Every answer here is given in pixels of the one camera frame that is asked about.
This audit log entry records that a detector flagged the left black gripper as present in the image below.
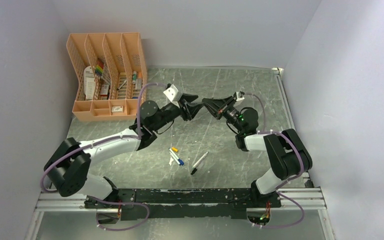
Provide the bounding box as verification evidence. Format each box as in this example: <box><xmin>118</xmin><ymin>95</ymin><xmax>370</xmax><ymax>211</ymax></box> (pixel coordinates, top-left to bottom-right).
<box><xmin>152</xmin><ymin>93</ymin><xmax>206</xmax><ymax>132</ymax></box>

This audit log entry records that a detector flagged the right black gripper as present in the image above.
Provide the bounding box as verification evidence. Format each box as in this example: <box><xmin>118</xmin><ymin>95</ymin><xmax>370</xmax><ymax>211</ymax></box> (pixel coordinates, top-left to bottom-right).
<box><xmin>202</xmin><ymin>95</ymin><xmax>245</xmax><ymax>133</ymax></box>

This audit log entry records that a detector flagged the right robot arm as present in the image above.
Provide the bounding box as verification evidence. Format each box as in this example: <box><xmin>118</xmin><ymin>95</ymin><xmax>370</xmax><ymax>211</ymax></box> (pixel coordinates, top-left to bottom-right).
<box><xmin>202</xmin><ymin>96</ymin><xmax>313</xmax><ymax>207</ymax></box>

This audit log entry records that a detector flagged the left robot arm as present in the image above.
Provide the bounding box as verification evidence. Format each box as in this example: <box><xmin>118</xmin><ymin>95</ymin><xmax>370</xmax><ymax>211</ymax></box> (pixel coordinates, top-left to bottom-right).
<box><xmin>43</xmin><ymin>93</ymin><xmax>204</xmax><ymax>208</ymax></box>

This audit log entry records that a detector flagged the yellow pen cap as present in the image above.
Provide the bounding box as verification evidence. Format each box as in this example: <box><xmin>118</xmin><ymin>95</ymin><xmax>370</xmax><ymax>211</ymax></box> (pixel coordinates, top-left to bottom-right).
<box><xmin>171</xmin><ymin>147</ymin><xmax>179</xmax><ymax>153</ymax></box>

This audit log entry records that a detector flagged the silver marker pen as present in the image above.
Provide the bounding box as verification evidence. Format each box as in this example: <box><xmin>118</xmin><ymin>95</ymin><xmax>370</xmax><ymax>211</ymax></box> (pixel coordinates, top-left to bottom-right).
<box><xmin>192</xmin><ymin>151</ymin><xmax>209</xmax><ymax>169</ymax></box>

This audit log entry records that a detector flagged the white pen blue cap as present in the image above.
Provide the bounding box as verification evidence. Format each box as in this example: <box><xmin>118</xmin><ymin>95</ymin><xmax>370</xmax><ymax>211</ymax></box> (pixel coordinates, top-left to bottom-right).
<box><xmin>168</xmin><ymin>148</ymin><xmax>184</xmax><ymax>166</ymax></box>

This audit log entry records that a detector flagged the orange glue stick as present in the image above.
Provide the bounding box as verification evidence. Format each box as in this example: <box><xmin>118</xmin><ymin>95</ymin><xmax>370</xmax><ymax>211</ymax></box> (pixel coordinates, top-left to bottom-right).
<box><xmin>135</xmin><ymin>72</ymin><xmax>143</xmax><ymax>91</ymax></box>

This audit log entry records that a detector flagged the green glue stick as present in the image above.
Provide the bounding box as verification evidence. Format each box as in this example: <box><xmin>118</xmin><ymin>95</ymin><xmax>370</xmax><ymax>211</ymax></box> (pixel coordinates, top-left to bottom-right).
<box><xmin>132</xmin><ymin>71</ymin><xmax>138</xmax><ymax>89</ymax></box>

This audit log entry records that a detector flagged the small white box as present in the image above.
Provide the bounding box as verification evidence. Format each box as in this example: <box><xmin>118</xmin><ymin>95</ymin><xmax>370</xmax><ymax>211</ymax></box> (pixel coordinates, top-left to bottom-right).
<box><xmin>111</xmin><ymin>105</ymin><xmax>124</xmax><ymax>114</ymax></box>

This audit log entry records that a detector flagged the small red box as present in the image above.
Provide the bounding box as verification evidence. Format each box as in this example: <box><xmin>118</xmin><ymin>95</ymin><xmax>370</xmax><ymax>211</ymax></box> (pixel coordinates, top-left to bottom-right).
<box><xmin>99</xmin><ymin>84</ymin><xmax>110</xmax><ymax>100</ymax></box>

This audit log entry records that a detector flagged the orange plastic file organizer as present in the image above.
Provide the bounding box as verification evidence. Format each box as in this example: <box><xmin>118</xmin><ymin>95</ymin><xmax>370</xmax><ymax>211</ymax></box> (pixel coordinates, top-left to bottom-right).
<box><xmin>66</xmin><ymin>32</ymin><xmax>148</xmax><ymax>122</ymax></box>

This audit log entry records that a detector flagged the coloured marker set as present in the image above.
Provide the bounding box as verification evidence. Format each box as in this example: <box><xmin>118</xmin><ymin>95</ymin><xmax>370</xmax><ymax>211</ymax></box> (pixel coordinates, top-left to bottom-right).
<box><xmin>94</xmin><ymin>58</ymin><xmax>105</xmax><ymax>78</ymax></box>

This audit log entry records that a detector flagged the white paper box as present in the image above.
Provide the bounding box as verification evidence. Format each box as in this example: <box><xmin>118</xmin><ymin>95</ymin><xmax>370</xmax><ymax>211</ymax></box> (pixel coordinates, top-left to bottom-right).
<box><xmin>83</xmin><ymin>66</ymin><xmax>96</xmax><ymax>100</ymax></box>

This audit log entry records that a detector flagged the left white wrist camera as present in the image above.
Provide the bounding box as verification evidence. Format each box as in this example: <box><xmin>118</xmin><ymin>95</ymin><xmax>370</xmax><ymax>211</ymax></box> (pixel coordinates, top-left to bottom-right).
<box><xmin>163</xmin><ymin>84</ymin><xmax>183</xmax><ymax>103</ymax></box>

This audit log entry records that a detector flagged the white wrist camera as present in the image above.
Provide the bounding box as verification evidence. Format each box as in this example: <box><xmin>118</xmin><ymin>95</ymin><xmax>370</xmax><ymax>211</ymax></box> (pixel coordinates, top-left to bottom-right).
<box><xmin>163</xmin><ymin>84</ymin><xmax>183</xmax><ymax>103</ymax></box>
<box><xmin>234</xmin><ymin>91</ymin><xmax>245</xmax><ymax>102</ymax></box>

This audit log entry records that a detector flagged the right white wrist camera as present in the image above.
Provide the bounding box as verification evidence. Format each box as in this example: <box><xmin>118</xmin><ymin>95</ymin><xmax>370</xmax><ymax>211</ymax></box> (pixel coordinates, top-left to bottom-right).
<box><xmin>234</xmin><ymin>91</ymin><xmax>245</xmax><ymax>102</ymax></box>

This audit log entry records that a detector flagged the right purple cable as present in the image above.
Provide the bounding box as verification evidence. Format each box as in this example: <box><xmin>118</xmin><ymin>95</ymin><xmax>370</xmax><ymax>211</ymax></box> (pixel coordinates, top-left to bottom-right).
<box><xmin>243</xmin><ymin>92</ymin><xmax>306</xmax><ymax>229</ymax></box>

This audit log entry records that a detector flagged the purple cable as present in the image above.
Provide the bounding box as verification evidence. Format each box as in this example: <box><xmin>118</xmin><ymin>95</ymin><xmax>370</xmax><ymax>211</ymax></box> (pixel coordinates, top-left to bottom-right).
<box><xmin>243</xmin><ymin>92</ymin><xmax>306</xmax><ymax>229</ymax></box>
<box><xmin>39</xmin><ymin>82</ymin><xmax>170</xmax><ymax>232</ymax></box>

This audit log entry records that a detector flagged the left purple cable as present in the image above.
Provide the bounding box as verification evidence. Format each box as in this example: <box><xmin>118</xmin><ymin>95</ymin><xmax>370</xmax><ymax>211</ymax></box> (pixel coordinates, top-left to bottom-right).
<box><xmin>39</xmin><ymin>82</ymin><xmax>170</xmax><ymax>232</ymax></box>

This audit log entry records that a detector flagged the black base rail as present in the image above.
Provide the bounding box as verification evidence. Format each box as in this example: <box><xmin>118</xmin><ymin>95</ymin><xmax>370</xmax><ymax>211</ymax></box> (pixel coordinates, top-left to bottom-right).
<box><xmin>84</xmin><ymin>188</ymin><xmax>281</xmax><ymax>221</ymax></box>

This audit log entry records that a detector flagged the aluminium frame rail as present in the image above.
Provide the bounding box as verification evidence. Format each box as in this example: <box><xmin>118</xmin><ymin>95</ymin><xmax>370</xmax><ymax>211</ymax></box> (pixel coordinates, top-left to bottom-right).
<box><xmin>35</xmin><ymin>187</ymin><xmax>327</xmax><ymax>212</ymax></box>

